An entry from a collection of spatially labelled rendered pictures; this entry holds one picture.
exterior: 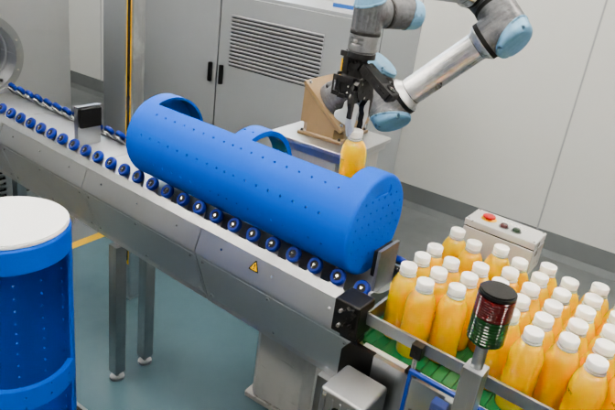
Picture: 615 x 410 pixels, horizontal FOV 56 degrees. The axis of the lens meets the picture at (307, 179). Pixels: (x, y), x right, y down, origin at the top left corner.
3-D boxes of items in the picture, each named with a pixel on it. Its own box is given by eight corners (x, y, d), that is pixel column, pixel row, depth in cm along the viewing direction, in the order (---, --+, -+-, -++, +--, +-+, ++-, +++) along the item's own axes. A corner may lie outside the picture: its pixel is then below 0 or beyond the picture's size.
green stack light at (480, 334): (474, 322, 105) (480, 299, 103) (509, 339, 101) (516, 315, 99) (459, 338, 100) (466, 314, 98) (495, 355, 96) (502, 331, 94)
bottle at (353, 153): (352, 188, 163) (359, 129, 155) (366, 199, 157) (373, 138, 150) (331, 193, 159) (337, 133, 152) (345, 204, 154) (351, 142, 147)
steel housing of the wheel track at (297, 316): (21, 150, 292) (17, 83, 279) (395, 358, 177) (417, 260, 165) (-39, 161, 270) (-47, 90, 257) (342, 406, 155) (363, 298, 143)
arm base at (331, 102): (339, 86, 207) (359, 70, 202) (359, 122, 203) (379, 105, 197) (313, 83, 196) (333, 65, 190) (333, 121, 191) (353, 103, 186)
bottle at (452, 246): (455, 299, 160) (469, 242, 154) (429, 293, 162) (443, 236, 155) (456, 287, 166) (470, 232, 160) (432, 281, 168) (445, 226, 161)
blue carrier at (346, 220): (188, 165, 215) (194, 89, 205) (392, 256, 169) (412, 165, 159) (123, 179, 193) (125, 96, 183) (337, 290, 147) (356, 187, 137)
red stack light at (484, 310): (480, 298, 103) (486, 279, 101) (516, 315, 99) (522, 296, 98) (467, 313, 98) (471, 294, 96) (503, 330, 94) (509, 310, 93)
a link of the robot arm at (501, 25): (371, 103, 195) (518, 2, 171) (388, 140, 189) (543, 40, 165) (352, 94, 186) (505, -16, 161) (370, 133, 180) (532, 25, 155)
